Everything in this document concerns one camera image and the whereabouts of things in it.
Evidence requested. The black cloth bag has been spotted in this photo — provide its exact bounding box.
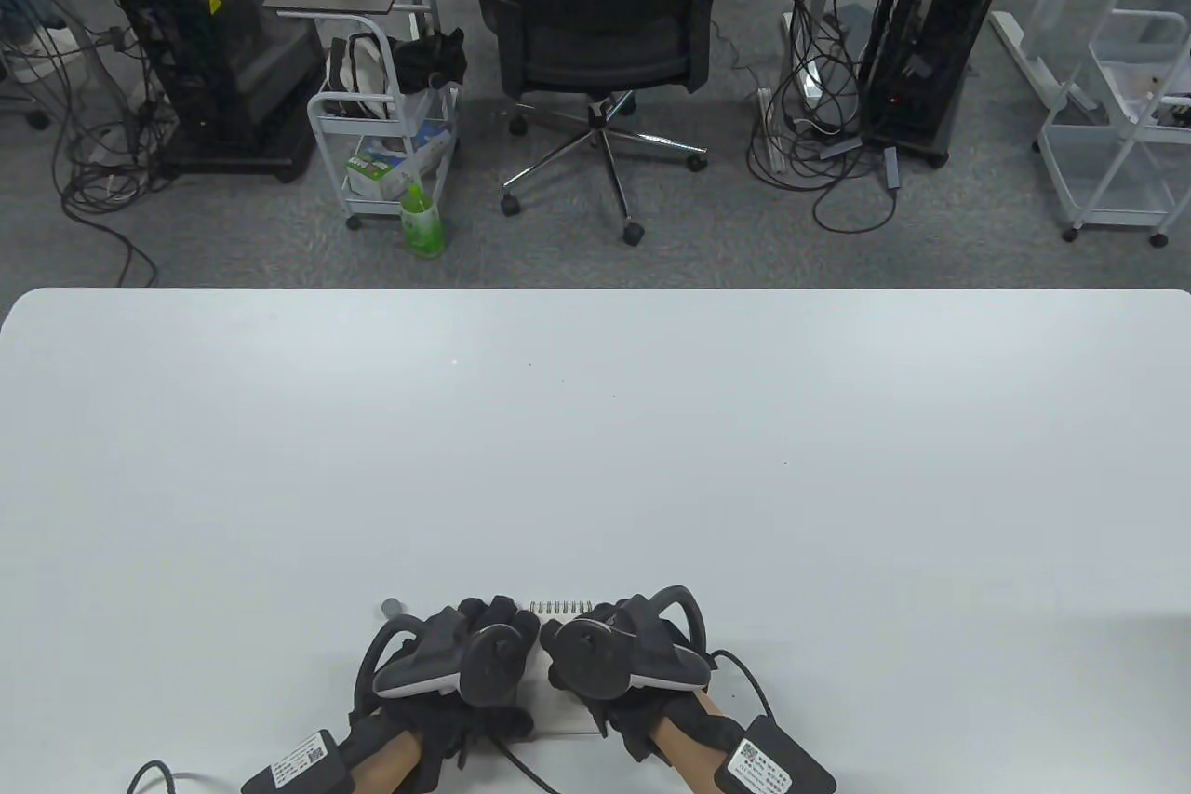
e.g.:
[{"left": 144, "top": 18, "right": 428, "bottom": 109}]
[{"left": 391, "top": 28, "right": 468, "bottom": 94}]

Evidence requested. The black labelled wrist box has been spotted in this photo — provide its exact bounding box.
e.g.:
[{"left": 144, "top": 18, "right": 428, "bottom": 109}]
[
  {"left": 240, "top": 729, "right": 360, "bottom": 794},
  {"left": 715, "top": 715, "right": 836, "bottom": 794}
]

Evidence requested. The green white carton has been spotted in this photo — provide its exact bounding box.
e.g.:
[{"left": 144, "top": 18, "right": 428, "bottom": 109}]
[{"left": 346, "top": 138, "right": 420, "bottom": 200}]

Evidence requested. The black white backpack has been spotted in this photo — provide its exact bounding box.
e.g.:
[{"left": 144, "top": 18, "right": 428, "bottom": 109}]
[{"left": 324, "top": 34, "right": 394, "bottom": 121}]

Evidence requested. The person's right forearm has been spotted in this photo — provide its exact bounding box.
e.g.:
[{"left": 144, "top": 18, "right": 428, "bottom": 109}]
[{"left": 649, "top": 692, "right": 741, "bottom": 794}]

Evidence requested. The tangle of black cables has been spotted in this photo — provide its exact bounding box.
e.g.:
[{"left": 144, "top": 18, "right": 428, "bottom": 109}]
[
  {"left": 726, "top": 0, "right": 908, "bottom": 235},
  {"left": 51, "top": 21, "right": 180, "bottom": 288}
]

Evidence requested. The white power strip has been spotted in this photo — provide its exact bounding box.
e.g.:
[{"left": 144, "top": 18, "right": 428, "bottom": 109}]
[{"left": 757, "top": 87, "right": 788, "bottom": 173}]

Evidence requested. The blue white packet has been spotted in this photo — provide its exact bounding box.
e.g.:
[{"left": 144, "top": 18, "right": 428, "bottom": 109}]
[{"left": 409, "top": 119, "right": 453, "bottom": 173}]

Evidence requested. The grey cable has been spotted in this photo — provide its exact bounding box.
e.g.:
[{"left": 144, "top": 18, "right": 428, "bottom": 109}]
[{"left": 126, "top": 761, "right": 245, "bottom": 794}]

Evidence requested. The person's left forearm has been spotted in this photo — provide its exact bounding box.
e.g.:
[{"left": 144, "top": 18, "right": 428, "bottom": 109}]
[{"left": 352, "top": 729, "right": 426, "bottom": 794}]

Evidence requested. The black braided cable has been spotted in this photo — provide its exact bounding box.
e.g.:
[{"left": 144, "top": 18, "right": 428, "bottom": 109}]
[{"left": 482, "top": 732, "right": 561, "bottom": 794}]

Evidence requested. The black grey computer tower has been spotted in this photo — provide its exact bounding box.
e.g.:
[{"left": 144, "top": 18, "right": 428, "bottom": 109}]
[{"left": 861, "top": 0, "right": 1015, "bottom": 171}]

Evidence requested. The person's right hand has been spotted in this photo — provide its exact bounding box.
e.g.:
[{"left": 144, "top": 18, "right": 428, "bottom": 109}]
[{"left": 540, "top": 597, "right": 745, "bottom": 764}]

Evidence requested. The grey handheld controller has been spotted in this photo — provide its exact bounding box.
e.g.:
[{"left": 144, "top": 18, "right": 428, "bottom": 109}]
[
  {"left": 544, "top": 585, "right": 719, "bottom": 704},
  {"left": 356, "top": 612, "right": 529, "bottom": 720}
]

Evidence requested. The thin black cable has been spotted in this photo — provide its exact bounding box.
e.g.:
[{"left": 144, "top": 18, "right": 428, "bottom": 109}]
[{"left": 709, "top": 648, "right": 775, "bottom": 725}]

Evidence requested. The white desk foot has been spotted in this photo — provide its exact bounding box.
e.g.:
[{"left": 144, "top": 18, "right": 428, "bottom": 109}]
[{"left": 989, "top": 10, "right": 1097, "bottom": 117}]

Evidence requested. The white spiral notebook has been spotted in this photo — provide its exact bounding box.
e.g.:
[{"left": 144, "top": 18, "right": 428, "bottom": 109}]
[{"left": 516, "top": 599, "right": 606, "bottom": 736}]

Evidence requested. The green plastic bottle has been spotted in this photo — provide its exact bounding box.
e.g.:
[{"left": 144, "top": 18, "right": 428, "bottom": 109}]
[{"left": 401, "top": 184, "right": 446, "bottom": 259}]

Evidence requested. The white rolling cart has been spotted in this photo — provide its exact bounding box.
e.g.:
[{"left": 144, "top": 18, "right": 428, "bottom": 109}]
[
  {"left": 307, "top": 14, "right": 462, "bottom": 232},
  {"left": 1033, "top": 0, "right": 1191, "bottom": 249}
]

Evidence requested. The black glass computer tower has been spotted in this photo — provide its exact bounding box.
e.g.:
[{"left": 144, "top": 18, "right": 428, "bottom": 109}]
[{"left": 110, "top": 0, "right": 317, "bottom": 183}]

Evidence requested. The person's left hand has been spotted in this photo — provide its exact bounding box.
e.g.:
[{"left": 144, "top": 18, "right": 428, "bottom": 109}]
[{"left": 347, "top": 594, "right": 543, "bottom": 774}]

